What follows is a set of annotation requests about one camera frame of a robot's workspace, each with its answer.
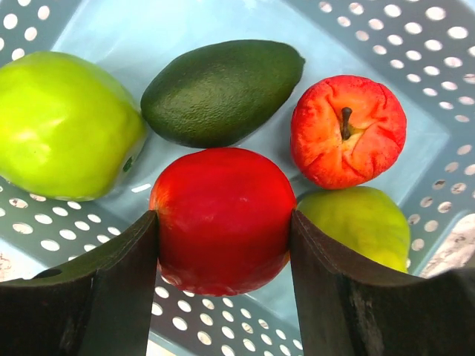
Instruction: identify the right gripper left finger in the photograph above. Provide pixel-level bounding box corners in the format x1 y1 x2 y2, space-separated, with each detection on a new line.
1 211 159 355

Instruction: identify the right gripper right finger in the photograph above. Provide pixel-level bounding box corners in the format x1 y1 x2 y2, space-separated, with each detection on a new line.
290 211 474 355

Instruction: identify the green fake apple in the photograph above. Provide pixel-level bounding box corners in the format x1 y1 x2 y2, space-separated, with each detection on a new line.
1 51 147 201

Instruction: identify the green fake pear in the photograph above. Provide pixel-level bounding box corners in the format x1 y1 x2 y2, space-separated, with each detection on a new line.
298 186 410 273

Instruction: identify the dark green fake avocado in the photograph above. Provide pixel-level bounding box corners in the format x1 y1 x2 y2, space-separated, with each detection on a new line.
140 39 306 148

